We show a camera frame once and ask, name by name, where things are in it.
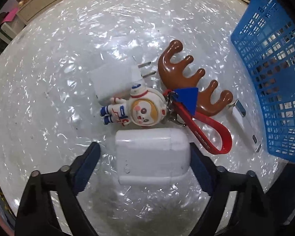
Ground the red wrist strap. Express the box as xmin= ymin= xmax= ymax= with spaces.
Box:
xmin=162 ymin=89 xmax=233 ymax=155

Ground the white earbuds case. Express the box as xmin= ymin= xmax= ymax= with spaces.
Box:
xmin=115 ymin=128 xmax=191 ymax=185

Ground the astronaut doll keychain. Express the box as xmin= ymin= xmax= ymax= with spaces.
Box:
xmin=100 ymin=83 xmax=168 ymax=127

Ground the blue plastic basket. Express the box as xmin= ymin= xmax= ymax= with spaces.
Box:
xmin=231 ymin=0 xmax=295 ymax=163

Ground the white usb stick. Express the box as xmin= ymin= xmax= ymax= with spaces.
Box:
xmin=229 ymin=99 xmax=262 ymax=153

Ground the brown antler toy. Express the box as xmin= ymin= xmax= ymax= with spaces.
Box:
xmin=158 ymin=39 xmax=234 ymax=117

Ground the white wall charger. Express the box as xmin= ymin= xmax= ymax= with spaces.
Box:
xmin=89 ymin=61 xmax=156 ymax=106

